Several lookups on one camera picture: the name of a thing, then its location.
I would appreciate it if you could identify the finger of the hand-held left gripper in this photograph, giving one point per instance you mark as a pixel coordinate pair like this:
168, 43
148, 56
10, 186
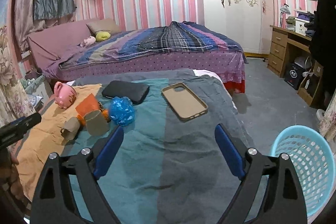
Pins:
26, 121

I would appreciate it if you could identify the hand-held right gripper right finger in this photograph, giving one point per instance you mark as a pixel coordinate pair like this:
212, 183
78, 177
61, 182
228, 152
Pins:
231, 153

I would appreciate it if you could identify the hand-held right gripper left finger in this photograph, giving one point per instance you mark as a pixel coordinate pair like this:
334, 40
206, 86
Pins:
110, 153

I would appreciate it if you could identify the wide cardboard tube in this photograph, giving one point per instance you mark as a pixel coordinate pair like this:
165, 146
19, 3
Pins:
97, 123

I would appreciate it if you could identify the blue plastic bag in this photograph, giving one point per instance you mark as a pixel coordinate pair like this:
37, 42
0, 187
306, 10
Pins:
122, 111

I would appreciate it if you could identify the narrow cardboard tube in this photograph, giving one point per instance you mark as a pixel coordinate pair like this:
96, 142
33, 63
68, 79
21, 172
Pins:
71, 128

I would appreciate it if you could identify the orange plastic bowl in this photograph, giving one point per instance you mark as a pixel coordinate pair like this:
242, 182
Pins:
88, 106

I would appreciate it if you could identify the light blue plastic basket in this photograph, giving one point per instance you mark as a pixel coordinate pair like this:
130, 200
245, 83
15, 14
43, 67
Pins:
309, 174

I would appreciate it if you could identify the person's left hand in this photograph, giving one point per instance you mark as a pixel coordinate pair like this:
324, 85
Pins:
11, 174

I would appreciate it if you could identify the floral curtain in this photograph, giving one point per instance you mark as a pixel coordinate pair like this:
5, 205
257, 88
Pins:
10, 77
328, 121

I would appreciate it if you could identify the pink piggy bank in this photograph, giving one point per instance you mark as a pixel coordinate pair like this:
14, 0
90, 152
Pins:
65, 95

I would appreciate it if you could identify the black textured case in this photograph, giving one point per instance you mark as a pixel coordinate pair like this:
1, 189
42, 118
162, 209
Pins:
126, 90

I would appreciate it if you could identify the beige phone case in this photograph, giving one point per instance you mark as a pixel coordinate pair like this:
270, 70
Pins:
183, 102

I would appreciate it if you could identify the black box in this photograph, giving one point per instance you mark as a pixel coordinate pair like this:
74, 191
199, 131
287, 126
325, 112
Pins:
294, 75

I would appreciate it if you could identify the purple bed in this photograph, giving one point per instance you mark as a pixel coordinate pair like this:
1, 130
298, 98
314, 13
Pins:
157, 64

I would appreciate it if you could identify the pink plush toy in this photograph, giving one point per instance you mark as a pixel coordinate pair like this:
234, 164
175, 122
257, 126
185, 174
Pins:
88, 41

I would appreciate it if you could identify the wooden desk with drawers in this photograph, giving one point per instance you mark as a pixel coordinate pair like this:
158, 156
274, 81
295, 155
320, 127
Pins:
279, 50

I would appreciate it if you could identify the yellow plush toy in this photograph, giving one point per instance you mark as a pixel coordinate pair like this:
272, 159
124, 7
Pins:
103, 36

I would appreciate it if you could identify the beige pillow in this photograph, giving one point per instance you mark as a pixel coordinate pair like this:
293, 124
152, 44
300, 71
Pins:
103, 26

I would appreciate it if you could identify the striped plaid quilt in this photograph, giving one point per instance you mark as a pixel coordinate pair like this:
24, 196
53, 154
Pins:
162, 40

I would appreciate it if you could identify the white wardrobe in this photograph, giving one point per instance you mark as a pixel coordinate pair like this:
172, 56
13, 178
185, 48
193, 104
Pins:
236, 22

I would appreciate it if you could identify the white box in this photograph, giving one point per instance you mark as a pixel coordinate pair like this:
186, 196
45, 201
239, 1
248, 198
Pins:
300, 26

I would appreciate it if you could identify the dark clothes pile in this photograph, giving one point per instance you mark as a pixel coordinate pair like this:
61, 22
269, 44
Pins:
312, 24

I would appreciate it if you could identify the desk lamp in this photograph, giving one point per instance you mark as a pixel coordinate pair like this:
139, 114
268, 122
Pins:
284, 10

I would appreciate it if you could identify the black coat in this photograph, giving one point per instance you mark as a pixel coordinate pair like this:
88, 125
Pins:
325, 29

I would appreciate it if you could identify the white wall socket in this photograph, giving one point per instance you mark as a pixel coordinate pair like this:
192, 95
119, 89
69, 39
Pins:
25, 54

